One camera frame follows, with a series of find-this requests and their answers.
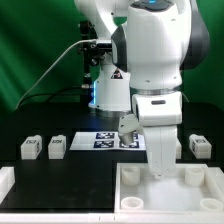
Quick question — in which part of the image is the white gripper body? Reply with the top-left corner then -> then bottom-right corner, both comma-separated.
143,125 -> 177,175

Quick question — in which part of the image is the white square table top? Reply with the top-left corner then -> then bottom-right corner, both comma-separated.
114,163 -> 224,214

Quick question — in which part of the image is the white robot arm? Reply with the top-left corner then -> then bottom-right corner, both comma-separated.
74,0 -> 210,176

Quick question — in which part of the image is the white sheet with tags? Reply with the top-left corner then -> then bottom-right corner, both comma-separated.
70,131 -> 145,151

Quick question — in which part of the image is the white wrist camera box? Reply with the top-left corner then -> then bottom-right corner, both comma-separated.
118,91 -> 184,146

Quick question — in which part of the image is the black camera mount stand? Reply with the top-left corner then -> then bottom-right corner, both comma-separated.
78,20 -> 100,103

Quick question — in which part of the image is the black cable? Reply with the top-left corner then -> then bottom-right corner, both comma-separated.
19,87 -> 83,107

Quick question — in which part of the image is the grey cable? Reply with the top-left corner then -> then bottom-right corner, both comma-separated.
15,39 -> 98,110

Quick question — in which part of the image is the white left edge bracket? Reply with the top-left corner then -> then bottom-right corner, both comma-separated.
0,167 -> 15,204

